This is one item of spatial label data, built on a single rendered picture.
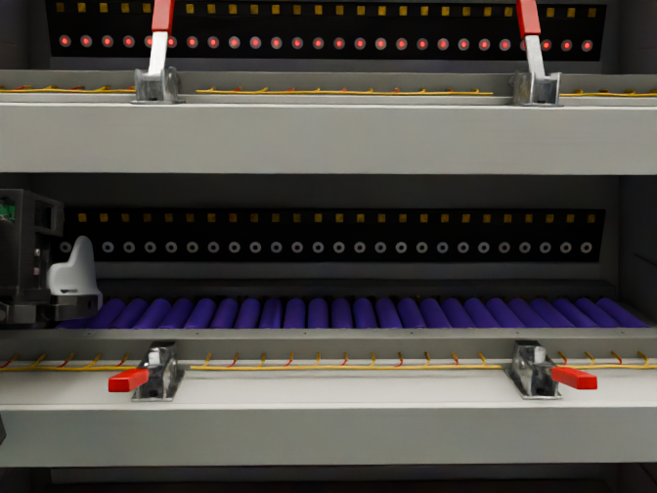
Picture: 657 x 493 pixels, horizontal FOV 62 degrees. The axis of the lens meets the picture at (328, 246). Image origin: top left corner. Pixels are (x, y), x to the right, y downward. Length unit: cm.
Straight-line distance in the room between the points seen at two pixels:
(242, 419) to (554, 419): 21
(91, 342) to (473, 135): 31
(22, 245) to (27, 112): 10
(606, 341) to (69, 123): 42
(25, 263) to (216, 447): 17
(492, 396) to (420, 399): 5
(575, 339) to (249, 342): 25
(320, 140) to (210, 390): 19
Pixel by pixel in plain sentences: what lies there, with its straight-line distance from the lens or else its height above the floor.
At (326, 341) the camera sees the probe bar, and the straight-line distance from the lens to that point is 42.
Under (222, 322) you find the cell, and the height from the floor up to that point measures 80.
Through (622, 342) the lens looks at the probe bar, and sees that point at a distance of 48.
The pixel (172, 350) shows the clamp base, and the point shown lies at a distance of 41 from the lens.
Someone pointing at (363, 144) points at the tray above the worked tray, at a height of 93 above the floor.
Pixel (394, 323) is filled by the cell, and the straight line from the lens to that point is 46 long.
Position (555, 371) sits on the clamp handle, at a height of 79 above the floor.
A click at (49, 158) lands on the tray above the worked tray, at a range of 42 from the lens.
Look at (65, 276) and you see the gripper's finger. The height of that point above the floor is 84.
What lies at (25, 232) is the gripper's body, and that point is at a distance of 36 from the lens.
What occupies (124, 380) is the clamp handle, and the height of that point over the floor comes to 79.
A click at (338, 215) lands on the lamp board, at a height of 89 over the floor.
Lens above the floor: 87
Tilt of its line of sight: level
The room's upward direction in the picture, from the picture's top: straight up
